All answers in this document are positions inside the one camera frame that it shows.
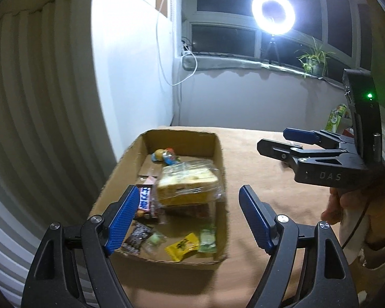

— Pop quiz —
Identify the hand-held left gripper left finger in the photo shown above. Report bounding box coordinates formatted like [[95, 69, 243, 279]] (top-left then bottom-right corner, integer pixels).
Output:
[[21, 184, 141, 308]]

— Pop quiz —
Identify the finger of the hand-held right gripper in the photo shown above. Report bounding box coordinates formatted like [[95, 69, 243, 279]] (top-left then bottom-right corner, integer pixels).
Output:
[[257, 139, 341, 167], [283, 128, 355, 145]]

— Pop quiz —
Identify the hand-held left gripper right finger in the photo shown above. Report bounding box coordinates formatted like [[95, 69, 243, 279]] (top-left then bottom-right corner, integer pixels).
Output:
[[238, 184, 360, 308]]

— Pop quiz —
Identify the dark snack packet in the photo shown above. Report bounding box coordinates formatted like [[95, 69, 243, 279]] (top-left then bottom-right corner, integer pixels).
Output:
[[122, 221, 155, 254]]

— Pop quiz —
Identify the brown chocolate bar blue label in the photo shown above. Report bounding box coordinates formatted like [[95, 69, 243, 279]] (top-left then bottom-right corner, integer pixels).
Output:
[[135, 184, 162, 220]]

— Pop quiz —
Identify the light green round candy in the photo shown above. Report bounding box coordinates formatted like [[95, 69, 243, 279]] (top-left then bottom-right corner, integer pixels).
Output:
[[144, 234, 167, 252]]

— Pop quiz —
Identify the green candy packet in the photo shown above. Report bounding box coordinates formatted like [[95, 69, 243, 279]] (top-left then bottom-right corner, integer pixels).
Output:
[[197, 227, 218, 253]]

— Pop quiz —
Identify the yellow snack packet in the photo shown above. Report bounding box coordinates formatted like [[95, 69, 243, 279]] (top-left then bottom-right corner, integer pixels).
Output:
[[164, 232, 200, 261]]

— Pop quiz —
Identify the clear bread packet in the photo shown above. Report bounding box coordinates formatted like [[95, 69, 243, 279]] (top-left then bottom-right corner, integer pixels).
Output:
[[156, 160, 227, 214]]

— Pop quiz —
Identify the colourful candy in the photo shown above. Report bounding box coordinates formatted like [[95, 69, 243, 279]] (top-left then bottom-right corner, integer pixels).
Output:
[[151, 148, 180, 166]]

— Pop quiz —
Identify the cardboard box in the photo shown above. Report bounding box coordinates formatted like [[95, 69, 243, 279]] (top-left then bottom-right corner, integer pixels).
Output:
[[89, 129, 230, 265]]

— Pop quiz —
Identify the person's right hand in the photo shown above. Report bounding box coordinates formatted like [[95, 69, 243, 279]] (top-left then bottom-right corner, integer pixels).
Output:
[[321, 188, 385, 224]]

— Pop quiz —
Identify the tan table cloth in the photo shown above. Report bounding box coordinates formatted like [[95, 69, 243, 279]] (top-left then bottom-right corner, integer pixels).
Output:
[[93, 125, 385, 308]]

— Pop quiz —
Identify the green carton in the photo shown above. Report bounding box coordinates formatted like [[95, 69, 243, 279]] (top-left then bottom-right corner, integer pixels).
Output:
[[325, 103, 352, 133]]

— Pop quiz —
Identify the potted spider plant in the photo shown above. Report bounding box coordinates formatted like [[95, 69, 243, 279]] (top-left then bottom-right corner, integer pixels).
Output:
[[295, 37, 336, 79]]

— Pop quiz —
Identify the grey draft roll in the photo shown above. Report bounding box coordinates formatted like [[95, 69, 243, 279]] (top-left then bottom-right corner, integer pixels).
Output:
[[181, 53, 264, 71]]

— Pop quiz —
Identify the white pleated curtain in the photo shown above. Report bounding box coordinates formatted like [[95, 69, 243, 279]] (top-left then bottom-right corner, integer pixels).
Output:
[[0, 0, 122, 308]]

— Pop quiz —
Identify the window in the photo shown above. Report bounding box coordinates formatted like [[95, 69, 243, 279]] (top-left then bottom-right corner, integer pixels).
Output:
[[180, 0, 373, 81]]

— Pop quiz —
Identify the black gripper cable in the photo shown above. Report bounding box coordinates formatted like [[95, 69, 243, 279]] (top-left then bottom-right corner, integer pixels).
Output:
[[341, 192, 372, 251]]

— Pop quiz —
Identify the ring light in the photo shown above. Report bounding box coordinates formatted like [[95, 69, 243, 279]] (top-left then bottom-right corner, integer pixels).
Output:
[[251, 0, 296, 35]]

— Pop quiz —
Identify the white cable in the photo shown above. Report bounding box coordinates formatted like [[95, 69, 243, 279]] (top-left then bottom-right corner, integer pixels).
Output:
[[156, 0, 198, 86]]

